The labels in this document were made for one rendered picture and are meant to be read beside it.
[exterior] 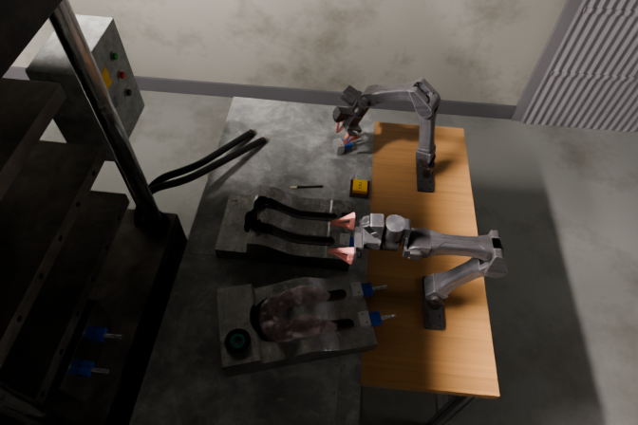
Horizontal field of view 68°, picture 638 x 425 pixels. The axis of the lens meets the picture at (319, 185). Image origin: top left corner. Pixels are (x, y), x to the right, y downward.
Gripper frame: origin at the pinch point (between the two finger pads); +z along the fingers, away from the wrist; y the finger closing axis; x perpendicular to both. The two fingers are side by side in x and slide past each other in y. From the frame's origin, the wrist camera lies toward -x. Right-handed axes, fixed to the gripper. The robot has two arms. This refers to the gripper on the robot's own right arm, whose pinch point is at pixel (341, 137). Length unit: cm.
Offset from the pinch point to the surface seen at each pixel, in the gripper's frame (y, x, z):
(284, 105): -35.8, -8.7, 13.6
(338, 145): 1.8, -0.5, 3.3
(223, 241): 31, -53, 32
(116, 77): -17, -91, 1
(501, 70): -58, 148, -29
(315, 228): 39.8, -24.4, 13.4
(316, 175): 10.3, -9.7, 14.7
